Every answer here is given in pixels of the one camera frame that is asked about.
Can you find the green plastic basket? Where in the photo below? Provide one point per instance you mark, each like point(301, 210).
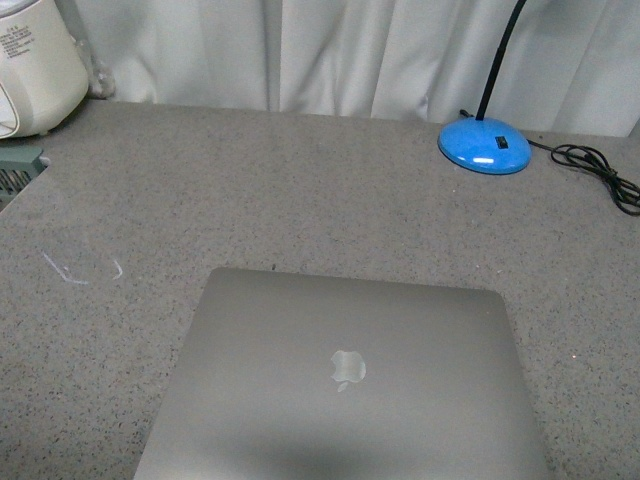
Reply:
point(20, 165)

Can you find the blue desk lamp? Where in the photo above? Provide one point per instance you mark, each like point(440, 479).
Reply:
point(482, 144)

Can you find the white rice cooker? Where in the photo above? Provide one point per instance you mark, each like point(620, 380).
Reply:
point(43, 78)

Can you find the grey laptop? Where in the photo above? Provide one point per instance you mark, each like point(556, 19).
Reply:
point(292, 376)

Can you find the white curtain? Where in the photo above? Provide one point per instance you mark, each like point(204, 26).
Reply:
point(570, 66)

